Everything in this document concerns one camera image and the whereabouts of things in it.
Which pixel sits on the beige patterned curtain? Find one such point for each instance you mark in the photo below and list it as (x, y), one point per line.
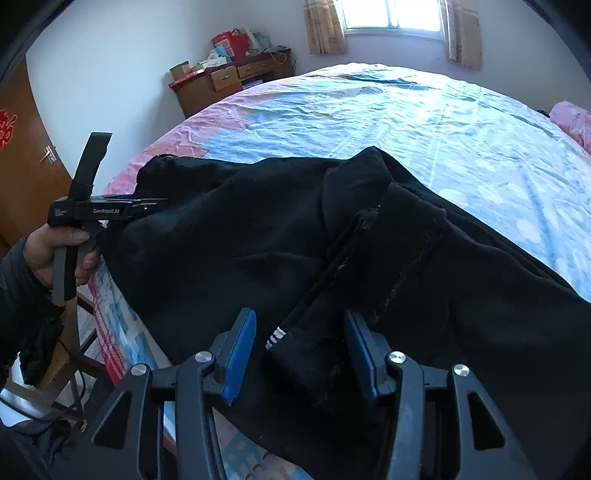
(464, 32)
(323, 25)

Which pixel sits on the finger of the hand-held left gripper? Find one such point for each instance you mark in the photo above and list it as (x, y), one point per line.
(113, 198)
(150, 206)

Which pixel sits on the teal box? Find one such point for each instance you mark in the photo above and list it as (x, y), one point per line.
(223, 50)

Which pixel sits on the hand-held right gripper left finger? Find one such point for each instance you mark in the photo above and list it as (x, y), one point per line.
(240, 355)

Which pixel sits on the open cardboard box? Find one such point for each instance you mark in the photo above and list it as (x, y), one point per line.
(181, 70)

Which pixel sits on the red gift bag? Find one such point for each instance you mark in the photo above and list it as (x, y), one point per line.
(233, 42)

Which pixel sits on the wooden chair frame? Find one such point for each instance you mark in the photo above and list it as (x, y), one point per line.
(87, 341)

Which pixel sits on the brown wooden door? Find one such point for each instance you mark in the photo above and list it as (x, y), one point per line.
(25, 152)

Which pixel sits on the brown wooden desk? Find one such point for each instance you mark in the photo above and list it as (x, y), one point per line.
(217, 90)

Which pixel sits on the sliding window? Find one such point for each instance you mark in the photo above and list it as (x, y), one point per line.
(392, 14)

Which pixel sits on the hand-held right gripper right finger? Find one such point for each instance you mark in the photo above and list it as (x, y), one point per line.
(360, 360)

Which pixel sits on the white and teal paper bag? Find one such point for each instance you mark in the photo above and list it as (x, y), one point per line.
(257, 41)

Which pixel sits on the pink floral rolled blanket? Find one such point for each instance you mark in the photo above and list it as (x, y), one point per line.
(575, 122)

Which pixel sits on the blue and pink bed sheet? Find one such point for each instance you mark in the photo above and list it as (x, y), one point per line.
(415, 129)

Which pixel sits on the person's left forearm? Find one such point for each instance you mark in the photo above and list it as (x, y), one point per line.
(21, 295)

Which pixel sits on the person's left hand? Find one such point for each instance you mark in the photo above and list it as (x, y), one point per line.
(41, 249)

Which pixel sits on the red paper door decoration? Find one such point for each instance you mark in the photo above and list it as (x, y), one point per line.
(4, 129)

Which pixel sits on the flat red box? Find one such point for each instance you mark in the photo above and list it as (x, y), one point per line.
(184, 82)

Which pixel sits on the black pants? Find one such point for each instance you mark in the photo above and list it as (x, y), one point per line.
(231, 240)

